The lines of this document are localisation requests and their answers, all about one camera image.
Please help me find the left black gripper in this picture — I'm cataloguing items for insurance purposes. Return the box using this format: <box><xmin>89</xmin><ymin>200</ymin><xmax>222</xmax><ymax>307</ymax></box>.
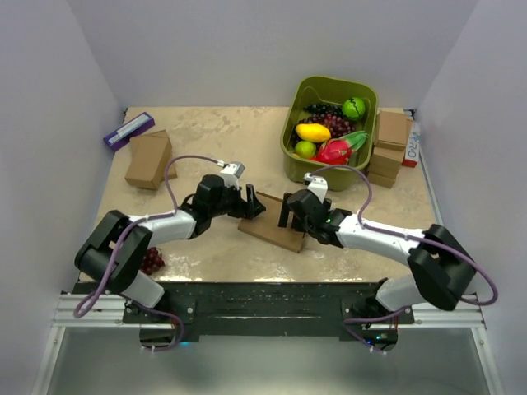
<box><xmin>208</xmin><ymin>180</ymin><xmax>264</xmax><ymax>220</ymax></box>

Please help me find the brown cardboard paper box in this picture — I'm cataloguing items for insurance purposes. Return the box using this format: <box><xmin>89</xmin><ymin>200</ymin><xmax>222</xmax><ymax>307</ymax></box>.
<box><xmin>238</xmin><ymin>192</ymin><xmax>305</xmax><ymax>253</ymax></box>

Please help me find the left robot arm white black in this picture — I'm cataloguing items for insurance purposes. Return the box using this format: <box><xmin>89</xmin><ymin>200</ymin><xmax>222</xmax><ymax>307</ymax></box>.
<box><xmin>73</xmin><ymin>174</ymin><xmax>266</xmax><ymax>323</ymax></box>

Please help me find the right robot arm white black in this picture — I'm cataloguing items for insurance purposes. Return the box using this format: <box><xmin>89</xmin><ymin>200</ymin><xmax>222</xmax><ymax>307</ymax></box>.
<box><xmin>284</xmin><ymin>188</ymin><xmax>476</xmax><ymax>323</ymax></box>

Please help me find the folded cardboard box lower right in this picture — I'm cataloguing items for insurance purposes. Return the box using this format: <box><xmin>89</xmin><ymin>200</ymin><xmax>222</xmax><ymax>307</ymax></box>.
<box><xmin>366</xmin><ymin>146</ymin><xmax>404</xmax><ymax>188</ymax></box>

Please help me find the folded cardboard box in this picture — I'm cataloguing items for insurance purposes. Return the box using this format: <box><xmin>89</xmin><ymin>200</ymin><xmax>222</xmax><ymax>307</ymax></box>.
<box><xmin>366</xmin><ymin>146</ymin><xmax>404</xmax><ymax>188</ymax></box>
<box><xmin>124</xmin><ymin>130</ymin><xmax>173</xmax><ymax>190</ymax></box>
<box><xmin>374</xmin><ymin>110</ymin><xmax>408</xmax><ymax>151</ymax></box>

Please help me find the folded cardboard box left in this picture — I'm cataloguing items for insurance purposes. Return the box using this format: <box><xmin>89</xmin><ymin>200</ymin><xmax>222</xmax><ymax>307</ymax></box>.
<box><xmin>124</xmin><ymin>130</ymin><xmax>173</xmax><ymax>190</ymax></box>

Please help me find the folded cardboard box top right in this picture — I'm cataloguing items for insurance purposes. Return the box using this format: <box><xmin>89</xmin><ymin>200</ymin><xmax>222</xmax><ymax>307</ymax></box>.
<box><xmin>374</xmin><ymin>110</ymin><xmax>408</xmax><ymax>151</ymax></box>

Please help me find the purple rectangular box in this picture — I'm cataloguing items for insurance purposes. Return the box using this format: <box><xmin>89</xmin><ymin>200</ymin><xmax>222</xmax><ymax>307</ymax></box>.
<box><xmin>103</xmin><ymin>112</ymin><xmax>155</xmax><ymax>152</ymax></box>

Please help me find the green lime toy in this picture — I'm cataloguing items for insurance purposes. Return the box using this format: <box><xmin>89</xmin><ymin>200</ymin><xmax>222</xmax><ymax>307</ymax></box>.
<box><xmin>294</xmin><ymin>141</ymin><xmax>317</xmax><ymax>159</ymax></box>

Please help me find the pink dragon fruit toy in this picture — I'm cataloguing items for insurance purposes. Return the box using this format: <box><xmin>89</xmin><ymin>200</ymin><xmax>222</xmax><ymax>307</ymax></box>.
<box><xmin>315</xmin><ymin>131</ymin><xmax>368</xmax><ymax>165</ymax></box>

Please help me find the yellow mango toy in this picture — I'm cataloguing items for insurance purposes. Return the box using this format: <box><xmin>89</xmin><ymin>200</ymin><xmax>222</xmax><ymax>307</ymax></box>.
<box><xmin>295</xmin><ymin>123</ymin><xmax>332</xmax><ymax>143</ymax></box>

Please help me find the red grape bunch in basket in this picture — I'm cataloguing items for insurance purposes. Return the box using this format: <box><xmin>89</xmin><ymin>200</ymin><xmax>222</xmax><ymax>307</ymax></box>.
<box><xmin>298</xmin><ymin>114</ymin><xmax>355</xmax><ymax>139</ymax></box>

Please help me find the dark purple grape bunch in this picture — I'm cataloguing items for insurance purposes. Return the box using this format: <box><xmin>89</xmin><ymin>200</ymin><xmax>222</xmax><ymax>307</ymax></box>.
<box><xmin>304</xmin><ymin>102</ymin><xmax>343</xmax><ymax>117</ymax></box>

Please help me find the red grape bunch on table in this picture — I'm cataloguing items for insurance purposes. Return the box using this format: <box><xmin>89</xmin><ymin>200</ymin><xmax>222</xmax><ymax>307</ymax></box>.
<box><xmin>140</xmin><ymin>247</ymin><xmax>166</xmax><ymax>276</ymax></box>

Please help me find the green plastic basket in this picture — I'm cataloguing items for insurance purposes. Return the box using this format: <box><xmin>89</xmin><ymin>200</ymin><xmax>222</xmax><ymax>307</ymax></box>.
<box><xmin>280</xmin><ymin>76</ymin><xmax>378</xmax><ymax>183</ymax></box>

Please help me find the green round melon toy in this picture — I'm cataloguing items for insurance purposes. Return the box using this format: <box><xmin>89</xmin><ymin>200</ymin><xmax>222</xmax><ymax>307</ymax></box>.
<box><xmin>342</xmin><ymin>97</ymin><xmax>366</xmax><ymax>121</ymax></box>

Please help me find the white red carton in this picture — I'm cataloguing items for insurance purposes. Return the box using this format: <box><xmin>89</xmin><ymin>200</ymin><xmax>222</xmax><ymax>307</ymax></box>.
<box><xmin>402</xmin><ymin>121</ymin><xmax>421</xmax><ymax>168</ymax></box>

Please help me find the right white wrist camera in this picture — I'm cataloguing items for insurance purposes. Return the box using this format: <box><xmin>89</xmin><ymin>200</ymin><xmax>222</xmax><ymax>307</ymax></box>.
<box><xmin>304</xmin><ymin>173</ymin><xmax>329</xmax><ymax>203</ymax></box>

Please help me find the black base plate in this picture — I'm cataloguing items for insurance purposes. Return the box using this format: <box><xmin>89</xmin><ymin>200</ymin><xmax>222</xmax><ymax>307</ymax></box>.
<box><xmin>123</xmin><ymin>282</ymin><xmax>414</xmax><ymax>350</ymax></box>

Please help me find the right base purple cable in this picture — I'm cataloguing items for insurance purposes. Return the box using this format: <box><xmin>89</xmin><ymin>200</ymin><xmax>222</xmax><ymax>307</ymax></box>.
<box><xmin>341</xmin><ymin>306</ymin><xmax>415</xmax><ymax>354</ymax></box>

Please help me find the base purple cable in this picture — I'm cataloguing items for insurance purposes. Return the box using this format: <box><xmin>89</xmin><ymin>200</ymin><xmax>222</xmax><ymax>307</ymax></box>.
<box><xmin>140</xmin><ymin>306</ymin><xmax>185</xmax><ymax>353</ymax></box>
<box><xmin>341</xmin><ymin>306</ymin><xmax>415</xmax><ymax>354</ymax></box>

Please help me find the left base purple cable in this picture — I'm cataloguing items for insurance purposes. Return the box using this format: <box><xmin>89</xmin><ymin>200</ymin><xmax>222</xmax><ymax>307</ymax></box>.
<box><xmin>140</xmin><ymin>306</ymin><xmax>185</xmax><ymax>353</ymax></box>

